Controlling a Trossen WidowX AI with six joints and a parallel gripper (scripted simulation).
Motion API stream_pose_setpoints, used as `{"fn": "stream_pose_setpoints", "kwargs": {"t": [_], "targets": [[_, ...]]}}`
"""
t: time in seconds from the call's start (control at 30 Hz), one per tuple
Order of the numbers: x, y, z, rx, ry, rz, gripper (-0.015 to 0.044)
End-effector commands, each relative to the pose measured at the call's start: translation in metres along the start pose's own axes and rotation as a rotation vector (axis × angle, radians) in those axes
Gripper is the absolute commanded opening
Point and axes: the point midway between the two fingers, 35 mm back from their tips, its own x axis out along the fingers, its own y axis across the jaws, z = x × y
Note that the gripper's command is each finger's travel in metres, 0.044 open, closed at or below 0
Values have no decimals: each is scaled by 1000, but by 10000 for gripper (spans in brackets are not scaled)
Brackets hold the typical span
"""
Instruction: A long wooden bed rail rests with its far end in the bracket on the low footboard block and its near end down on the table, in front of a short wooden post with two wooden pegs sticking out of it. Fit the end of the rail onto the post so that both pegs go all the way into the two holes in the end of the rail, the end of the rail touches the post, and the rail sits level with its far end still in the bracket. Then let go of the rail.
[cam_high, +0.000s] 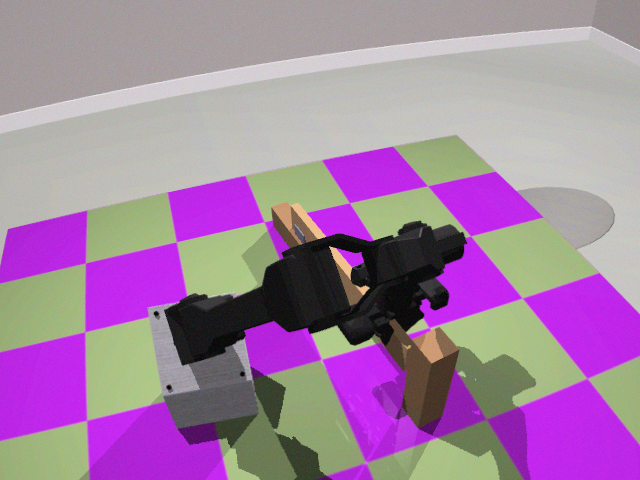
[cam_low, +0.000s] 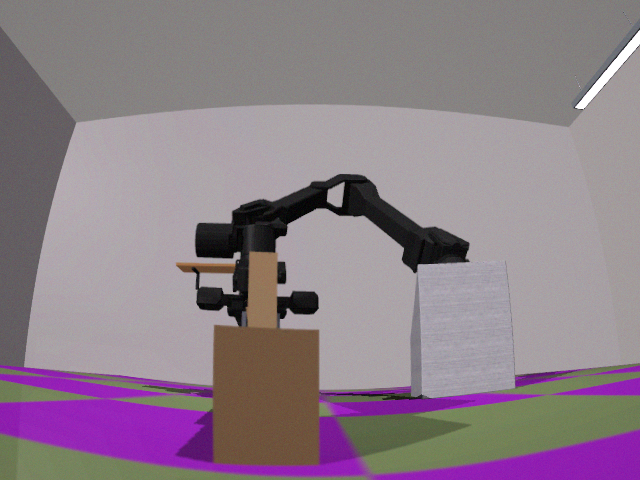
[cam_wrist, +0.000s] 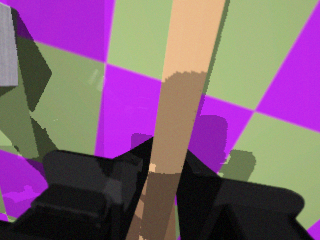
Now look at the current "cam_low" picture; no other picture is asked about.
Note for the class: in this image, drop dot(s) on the long wooden rail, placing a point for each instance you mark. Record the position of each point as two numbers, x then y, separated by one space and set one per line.
262 290

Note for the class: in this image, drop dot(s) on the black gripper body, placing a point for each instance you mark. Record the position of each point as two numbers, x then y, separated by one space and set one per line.
299 302

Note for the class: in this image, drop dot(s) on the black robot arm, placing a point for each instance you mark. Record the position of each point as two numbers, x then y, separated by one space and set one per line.
255 226

